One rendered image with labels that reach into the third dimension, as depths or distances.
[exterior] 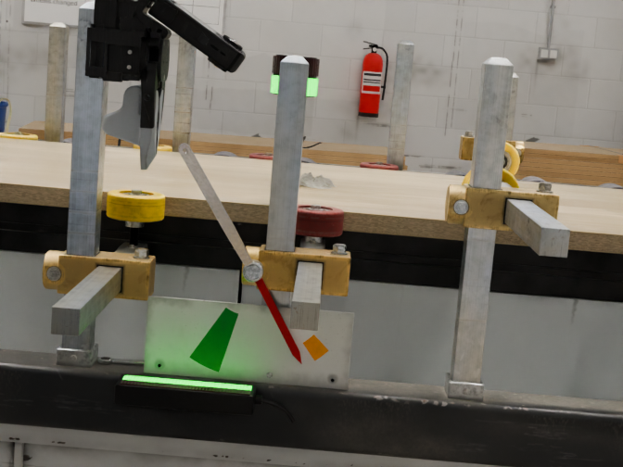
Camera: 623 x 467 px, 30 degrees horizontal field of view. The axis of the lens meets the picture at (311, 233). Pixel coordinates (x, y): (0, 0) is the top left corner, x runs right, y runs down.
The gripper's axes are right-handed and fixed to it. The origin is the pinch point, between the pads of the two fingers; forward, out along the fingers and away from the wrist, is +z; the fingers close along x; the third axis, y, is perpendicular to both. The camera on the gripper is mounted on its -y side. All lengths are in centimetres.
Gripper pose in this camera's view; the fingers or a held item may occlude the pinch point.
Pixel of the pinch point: (151, 158)
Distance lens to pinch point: 130.7
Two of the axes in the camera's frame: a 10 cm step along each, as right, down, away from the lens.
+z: -0.8, 9.9, 1.5
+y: -10.0, -0.8, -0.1
